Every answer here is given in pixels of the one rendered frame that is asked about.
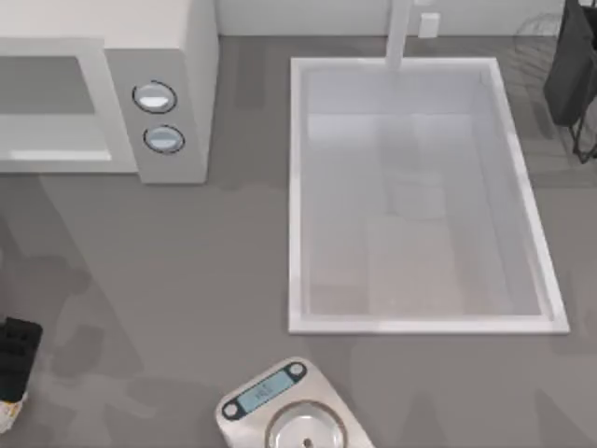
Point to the white sink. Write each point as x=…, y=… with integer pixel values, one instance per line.
x=420, y=196

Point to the round microwave knob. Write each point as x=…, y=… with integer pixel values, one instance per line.
x=163, y=139
x=154, y=96

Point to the silver kitchen scale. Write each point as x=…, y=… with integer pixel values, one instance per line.
x=289, y=406

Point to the tall white tap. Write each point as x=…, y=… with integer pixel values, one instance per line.
x=398, y=32

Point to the pale microwave oven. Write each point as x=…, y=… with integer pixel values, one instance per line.
x=154, y=51

